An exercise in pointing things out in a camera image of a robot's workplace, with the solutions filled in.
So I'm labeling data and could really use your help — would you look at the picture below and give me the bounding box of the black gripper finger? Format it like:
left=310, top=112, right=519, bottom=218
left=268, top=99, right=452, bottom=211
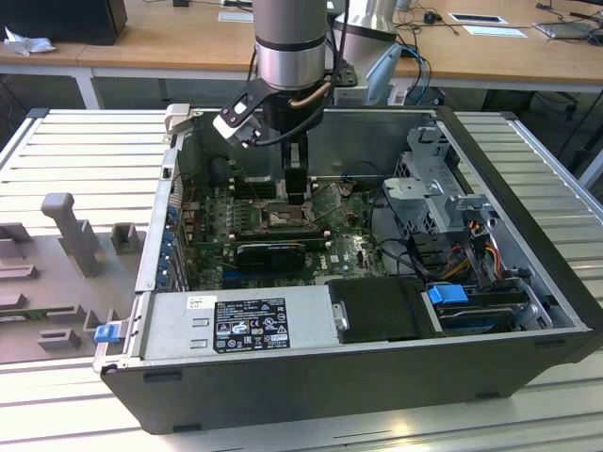
left=281, top=134, right=310, bottom=206

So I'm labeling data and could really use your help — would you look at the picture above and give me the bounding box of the CPU socket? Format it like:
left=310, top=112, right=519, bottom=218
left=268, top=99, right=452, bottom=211
left=256, top=197, right=316, bottom=233

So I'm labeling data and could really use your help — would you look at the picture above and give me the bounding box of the black RAM slot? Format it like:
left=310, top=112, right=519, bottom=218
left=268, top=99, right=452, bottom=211
left=233, top=233, right=330, bottom=250
left=233, top=174, right=318, bottom=188
left=234, top=184, right=318, bottom=199
left=230, top=224, right=326, bottom=239

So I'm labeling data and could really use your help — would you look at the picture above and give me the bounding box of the black drive bay cover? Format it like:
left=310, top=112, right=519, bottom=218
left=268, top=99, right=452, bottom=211
left=325, top=277, right=447, bottom=345

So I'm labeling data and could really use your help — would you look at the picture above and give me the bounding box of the green motherboard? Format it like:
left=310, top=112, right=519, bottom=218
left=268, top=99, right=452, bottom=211
left=181, top=181, right=393, bottom=291

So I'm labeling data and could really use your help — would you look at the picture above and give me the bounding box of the black graphics card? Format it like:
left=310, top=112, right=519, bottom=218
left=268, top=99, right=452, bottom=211
left=235, top=242, right=306, bottom=273

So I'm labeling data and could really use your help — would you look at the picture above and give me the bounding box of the pale blue teach pendant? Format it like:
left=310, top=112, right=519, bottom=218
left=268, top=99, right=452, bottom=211
left=366, top=44, right=404, bottom=107

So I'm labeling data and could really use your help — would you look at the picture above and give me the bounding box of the metal drive cage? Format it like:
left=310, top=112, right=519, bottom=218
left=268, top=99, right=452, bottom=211
left=382, top=125, right=501, bottom=236

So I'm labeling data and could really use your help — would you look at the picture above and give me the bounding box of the wooden desk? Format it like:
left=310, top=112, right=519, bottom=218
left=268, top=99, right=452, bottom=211
left=0, top=0, right=603, bottom=93

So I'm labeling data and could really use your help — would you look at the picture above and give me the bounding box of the blue disk carrier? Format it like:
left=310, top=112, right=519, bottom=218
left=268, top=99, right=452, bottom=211
left=427, top=283, right=467, bottom=307

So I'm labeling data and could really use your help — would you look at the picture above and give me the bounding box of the grey power supply unit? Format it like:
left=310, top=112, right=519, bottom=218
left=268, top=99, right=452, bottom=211
left=140, top=284, right=350, bottom=362

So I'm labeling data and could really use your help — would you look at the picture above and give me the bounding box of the black open PC case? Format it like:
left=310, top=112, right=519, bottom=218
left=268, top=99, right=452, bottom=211
left=91, top=104, right=595, bottom=437

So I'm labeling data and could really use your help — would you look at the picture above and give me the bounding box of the hard disk drive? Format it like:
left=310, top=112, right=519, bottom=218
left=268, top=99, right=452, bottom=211
left=435, top=300, right=517, bottom=335

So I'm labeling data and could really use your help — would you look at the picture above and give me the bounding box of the grey parts rack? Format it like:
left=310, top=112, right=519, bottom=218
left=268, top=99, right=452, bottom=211
left=0, top=192, right=147, bottom=363

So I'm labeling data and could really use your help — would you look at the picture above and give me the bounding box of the black box on desk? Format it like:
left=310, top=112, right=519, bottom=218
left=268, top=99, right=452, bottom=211
left=0, top=0, right=128, bottom=46

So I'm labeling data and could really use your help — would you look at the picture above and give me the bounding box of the crumpled white paper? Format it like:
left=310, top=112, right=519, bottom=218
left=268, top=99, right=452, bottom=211
left=3, top=25, right=57, bottom=56

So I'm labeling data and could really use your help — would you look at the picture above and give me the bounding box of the green RAM stick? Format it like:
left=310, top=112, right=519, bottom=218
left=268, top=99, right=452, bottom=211
left=0, top=308, right=51, bottom=326

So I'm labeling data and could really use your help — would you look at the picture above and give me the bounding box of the copper coloured hose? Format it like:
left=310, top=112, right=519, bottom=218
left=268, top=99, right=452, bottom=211
left=288, top=80, right=332, bottom=112

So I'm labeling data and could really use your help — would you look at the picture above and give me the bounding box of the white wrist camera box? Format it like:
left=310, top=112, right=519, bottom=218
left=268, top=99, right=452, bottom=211
left=212, top=79, right=265, bottom=151

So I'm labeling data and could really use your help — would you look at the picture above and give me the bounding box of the black looped cable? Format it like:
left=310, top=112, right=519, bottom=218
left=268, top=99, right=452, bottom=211
left=368, top=187, right=428, bottom=279

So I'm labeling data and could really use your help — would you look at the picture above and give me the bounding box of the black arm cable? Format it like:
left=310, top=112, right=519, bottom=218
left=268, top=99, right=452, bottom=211
left=253, top=0, right=350, bottom=148

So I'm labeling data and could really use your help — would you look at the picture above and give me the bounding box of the pale grey case handle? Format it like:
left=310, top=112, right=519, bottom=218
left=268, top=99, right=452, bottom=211
left=165, top=104, right=204, bottom=137

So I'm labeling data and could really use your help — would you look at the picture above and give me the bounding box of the blue cable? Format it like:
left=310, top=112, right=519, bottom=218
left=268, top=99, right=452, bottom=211
left=399, top=44, right=432, bottom=103

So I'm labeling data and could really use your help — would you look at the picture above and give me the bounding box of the red yellow wire bundle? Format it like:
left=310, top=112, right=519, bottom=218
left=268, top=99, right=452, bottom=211
left=445, top=237, right=500, bottom=279

